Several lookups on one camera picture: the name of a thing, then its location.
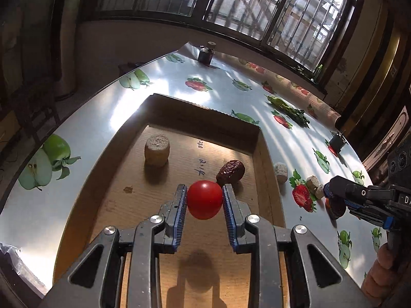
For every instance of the fruit-print tablecloth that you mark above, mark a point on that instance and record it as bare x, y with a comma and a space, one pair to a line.
96, 118

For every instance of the white standing air conditioner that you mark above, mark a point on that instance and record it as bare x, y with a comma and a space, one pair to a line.
69, 45

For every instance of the green leafy vegetables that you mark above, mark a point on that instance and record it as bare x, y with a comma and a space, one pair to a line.
287, 109

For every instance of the person's right hand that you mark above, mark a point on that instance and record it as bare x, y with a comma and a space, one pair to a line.
382, 279

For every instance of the dark jar at table edge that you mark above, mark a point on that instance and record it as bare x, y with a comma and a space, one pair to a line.
205, 54

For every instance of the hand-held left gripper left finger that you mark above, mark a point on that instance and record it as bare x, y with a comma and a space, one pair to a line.
181, 211

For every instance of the red cherry tomato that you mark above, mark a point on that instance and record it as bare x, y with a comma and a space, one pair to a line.
205, 199

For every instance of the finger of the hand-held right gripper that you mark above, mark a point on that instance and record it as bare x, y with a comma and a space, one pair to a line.
366, 210
340, 187

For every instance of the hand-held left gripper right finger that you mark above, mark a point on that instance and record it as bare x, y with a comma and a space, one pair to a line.
228, 211

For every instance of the brown cardboard box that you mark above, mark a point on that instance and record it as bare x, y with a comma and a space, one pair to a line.
179, 154

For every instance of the barred window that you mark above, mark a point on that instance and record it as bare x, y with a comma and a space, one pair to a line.
240, 3

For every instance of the green bottle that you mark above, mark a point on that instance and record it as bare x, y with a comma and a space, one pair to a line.
318, 70

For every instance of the large wrinkled red date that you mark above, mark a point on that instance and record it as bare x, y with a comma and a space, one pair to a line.
230, 171

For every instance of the clear plastic bag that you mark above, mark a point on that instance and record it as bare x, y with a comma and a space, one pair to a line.
12, 260

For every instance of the black binder clip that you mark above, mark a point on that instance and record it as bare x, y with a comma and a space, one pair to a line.
336, 141

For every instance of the dark red date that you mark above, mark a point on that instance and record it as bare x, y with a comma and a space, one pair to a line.
335, 208

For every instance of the dark wooden chair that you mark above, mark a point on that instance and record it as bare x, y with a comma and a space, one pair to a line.
35, 109

